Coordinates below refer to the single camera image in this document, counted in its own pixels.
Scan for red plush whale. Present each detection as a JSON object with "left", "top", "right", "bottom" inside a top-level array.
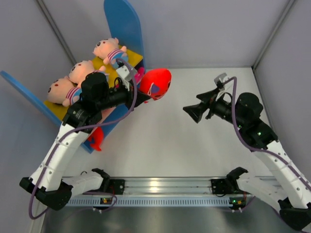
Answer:
[
  {"left": 139, "top": 68, "right": 172, "bottom": 100},
  {"left": 87, "top": 127, "right": 104, "bottom": 151}
]

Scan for pig plush blue pants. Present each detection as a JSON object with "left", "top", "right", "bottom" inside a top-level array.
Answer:
[
  {"left": 47, "top": 76, "right": 82, "bottom": 107},
  {"left": 68, "top": 60, "right": 109, "bottom": 87},
  {"left": 93, "top": 37, "right": 128, "bottom": 69}
]

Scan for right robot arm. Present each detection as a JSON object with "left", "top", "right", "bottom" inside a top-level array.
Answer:
[{"left": 183, "top": 73, "right": 311, "bottom": 233}]

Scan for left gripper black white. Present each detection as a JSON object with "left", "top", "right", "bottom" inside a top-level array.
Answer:
[{"left": 95, "top": 79, "right": 150, "bottom": 112}]

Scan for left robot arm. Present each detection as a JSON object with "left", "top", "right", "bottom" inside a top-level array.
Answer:
[{"left": 19, "top": 66, "right": 149, "bottom": 211}]

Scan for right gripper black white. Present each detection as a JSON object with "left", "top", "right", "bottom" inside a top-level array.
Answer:
[{"left": 183, "top": 87, "right": 245, "bottom": 128}]

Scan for colourful wooden toy shelf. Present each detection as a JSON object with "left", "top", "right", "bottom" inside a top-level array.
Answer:
[{"left": 0, "top": 0, "right": 146, "bottom": 154}]

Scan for white slotted cable duct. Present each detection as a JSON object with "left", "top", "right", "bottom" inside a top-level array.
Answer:
[{"left": 66, "top": 196, "right": 245, "bottom": 207}]

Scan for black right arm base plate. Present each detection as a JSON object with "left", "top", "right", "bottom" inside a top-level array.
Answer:
[{"left": 210, "top": 178, "right": 231, "bottom": 195}]

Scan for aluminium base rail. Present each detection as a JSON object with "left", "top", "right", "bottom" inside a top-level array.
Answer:
[{"left": 63, "top": 176, "right": 282, "bottom": 195}]

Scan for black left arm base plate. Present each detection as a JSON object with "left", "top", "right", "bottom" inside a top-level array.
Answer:
[{"left": 106, "top": 179, "right": 125, "bottom": 195}]

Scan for red plush whale in shelf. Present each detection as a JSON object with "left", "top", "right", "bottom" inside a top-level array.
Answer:
[{"left": 87, "top": 127, "right": 104, "bottom": 151}]

